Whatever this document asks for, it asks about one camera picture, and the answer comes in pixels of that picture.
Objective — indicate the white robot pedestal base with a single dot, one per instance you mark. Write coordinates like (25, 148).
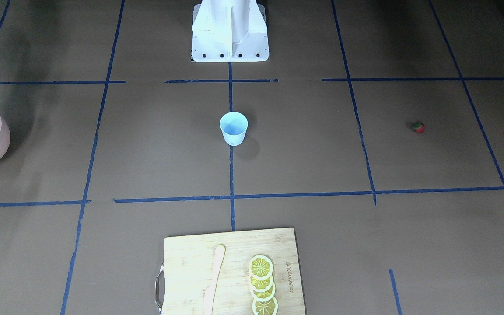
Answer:
(229, 31)

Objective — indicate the red strawberry on table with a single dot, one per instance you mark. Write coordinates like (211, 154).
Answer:
(418, 127)

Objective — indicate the top lemon slice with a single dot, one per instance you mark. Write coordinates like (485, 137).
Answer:
(260, 267)

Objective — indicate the bottom lemon slice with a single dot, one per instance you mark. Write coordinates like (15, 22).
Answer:
(268, 307)

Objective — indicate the light blue plastic cup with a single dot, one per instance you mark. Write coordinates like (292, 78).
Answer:
(234, 126)

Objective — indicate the bamboo cutting board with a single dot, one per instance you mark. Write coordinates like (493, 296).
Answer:
(188, 262)

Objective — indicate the metal cutting board handle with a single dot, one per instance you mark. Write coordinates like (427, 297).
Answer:
(157, 296)

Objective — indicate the lemon slice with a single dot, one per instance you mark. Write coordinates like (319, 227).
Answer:
(261, 286)
(268, 307)
(260, 267)
(264, 295)

